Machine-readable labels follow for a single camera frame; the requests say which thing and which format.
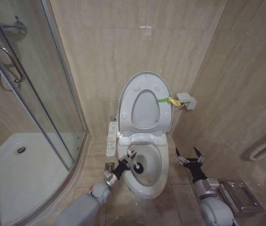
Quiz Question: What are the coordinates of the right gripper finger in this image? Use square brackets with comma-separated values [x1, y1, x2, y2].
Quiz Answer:
[175, 147, 188, 166]
[193, 146, 206, 163]

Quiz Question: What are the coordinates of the white toilet brush black head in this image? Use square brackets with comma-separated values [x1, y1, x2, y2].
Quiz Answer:
[127, 149, 145, 174]

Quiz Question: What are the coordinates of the white toilet bowl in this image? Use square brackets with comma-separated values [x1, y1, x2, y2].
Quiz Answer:
[116, 132, 170, 200]

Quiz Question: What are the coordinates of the white toilet seat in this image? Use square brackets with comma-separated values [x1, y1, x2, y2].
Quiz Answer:
[119, 77, 172, 137]

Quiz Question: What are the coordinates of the white toilet lid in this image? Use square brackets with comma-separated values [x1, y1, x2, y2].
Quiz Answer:
[116, 72, 174, 139]

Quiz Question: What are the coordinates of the square metal floor drain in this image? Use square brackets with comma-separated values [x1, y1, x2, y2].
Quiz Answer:
[104, 161, 116, 172]

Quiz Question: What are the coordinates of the white bidet control panel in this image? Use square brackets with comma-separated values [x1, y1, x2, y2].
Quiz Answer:
[105, 120, 119, 157]

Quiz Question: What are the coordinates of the yellow loop tag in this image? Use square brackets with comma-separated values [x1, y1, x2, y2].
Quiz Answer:
[168, 96, 181, 107]

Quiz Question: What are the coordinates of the white shower tray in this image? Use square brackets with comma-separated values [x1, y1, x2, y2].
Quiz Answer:
[0, 132, 87, 226]

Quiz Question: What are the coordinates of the curved glass shower door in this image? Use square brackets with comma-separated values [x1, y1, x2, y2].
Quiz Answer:
[0, 0, 88, 226]

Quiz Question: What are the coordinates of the chrome shower faucet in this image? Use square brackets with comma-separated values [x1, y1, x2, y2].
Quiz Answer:
[0, 20, 28, 35]

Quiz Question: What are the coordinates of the grey wall box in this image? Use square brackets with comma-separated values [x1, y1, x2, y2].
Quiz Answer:
[176, 92, 197, 111]

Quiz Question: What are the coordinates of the white ribbed wall rail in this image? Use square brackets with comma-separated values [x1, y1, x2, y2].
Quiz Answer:
[242, 130, 266, 162]

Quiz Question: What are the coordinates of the chrome shower door handle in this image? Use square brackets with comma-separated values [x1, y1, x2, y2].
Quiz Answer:
[0, 44, 25, 83]

